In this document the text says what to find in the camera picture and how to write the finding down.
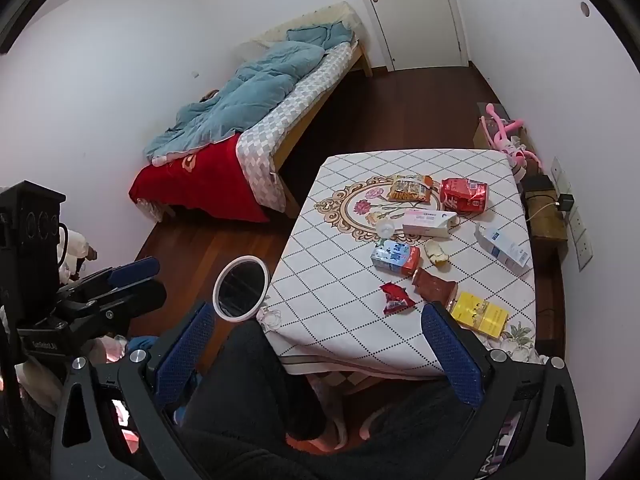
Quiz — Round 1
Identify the white checked tablecloth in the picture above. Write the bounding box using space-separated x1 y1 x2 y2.
256 149 543 378

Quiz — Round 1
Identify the orange snack packet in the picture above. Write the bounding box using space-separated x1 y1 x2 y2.
387 174 435 205

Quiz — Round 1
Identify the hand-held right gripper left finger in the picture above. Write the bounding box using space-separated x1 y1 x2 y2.
50 301 218 480

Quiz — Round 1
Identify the white door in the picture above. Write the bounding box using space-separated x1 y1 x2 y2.
350 0 471 72

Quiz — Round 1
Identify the small red wrapper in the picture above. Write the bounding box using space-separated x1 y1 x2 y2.
379 282 416 316

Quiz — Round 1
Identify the red blanket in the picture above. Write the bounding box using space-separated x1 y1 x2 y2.
129 135 271 223

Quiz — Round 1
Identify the checkered bed sheet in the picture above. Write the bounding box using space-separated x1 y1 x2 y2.
236 42 353 211

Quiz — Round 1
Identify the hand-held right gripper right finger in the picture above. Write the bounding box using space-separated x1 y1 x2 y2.
420 301 587 480

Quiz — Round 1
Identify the wall socket panel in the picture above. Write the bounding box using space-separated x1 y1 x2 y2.
570 207 593 272
550 156 571 196

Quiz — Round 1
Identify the white puffy jacket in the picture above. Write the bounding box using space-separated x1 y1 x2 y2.
57 230 98 281

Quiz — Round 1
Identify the white and blue box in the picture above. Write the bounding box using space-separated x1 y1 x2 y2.
474 222 532 268

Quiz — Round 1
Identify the pink and white box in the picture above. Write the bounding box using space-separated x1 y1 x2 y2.
401 209 458 238

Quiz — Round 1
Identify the cardboard box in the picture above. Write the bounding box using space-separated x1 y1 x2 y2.
472 117 531 153

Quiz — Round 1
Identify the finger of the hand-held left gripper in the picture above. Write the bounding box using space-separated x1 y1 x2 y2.
65 279 168 333
57 257 161 301

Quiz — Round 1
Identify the cream pillow cover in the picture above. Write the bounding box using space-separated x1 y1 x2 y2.
235 1 361 56

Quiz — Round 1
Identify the blue and red carton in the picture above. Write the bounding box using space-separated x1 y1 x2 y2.
370 239 422 277

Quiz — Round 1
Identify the pink cloth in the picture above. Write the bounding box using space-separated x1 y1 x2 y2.
97 336 130 363

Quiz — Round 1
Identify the pink slipper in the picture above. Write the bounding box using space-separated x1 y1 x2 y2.
285 410 351 453

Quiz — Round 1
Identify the yellow box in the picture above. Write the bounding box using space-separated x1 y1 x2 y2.
449 291 509 340

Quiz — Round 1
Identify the brown wrapper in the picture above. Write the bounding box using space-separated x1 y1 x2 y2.
412 267 458 313

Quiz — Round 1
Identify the banana peel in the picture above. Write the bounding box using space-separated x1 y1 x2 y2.
424 240 450 266

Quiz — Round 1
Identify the white round bin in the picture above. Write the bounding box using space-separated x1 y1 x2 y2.
212 256 271 322

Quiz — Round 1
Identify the red snack packet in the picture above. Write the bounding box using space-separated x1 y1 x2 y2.
439 177 488 215

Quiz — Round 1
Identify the bed with red blanket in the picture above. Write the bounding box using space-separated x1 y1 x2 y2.
130 1 373 223

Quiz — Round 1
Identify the wooden cabinet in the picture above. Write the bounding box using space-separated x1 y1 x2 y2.
520 175 571 261

